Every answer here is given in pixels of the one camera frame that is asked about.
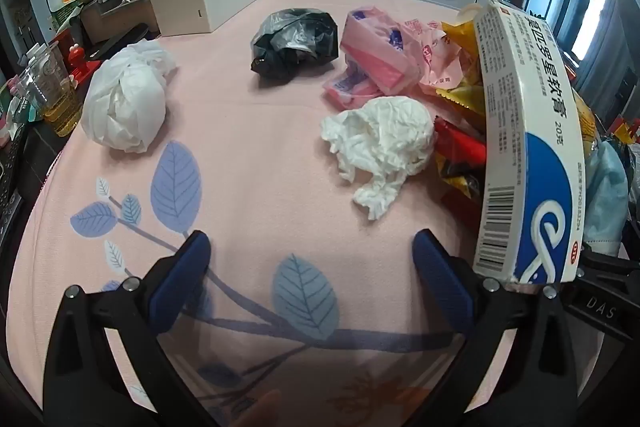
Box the clear cup with yellow liquid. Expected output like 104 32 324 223
30 42 83 138

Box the pink leaf print tablecloth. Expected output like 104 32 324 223
7 0 591 427

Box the white blue ointment box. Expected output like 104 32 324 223
470 0 586 285

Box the white plastic bag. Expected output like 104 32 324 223
81 41 178 152

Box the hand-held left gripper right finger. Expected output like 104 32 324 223
411 228 608 427

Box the brown cardboard box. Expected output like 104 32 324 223
80 0 161 45

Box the black plastic bag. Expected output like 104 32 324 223
250 8 340 82

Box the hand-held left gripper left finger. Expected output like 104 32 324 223
42 229 221 427

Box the yellow red snack wrapper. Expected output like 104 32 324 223
435 152 485 228

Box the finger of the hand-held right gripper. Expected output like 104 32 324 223
564 243 640 343

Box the white tissue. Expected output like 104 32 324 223
320 97 437 222

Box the red toy figure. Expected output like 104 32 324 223
65 42 106 88

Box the red package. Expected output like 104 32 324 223
432 117 488 165

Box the black remote control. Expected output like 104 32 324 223
0 132 31 248

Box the large pink plastic packaging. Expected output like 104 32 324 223
340 7 426 92

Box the small pink wrapper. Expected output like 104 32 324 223
322 72 386 105

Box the pink printed plastic bag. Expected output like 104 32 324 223
400 18 483 90

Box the blue face mask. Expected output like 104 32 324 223
582 139 632 249

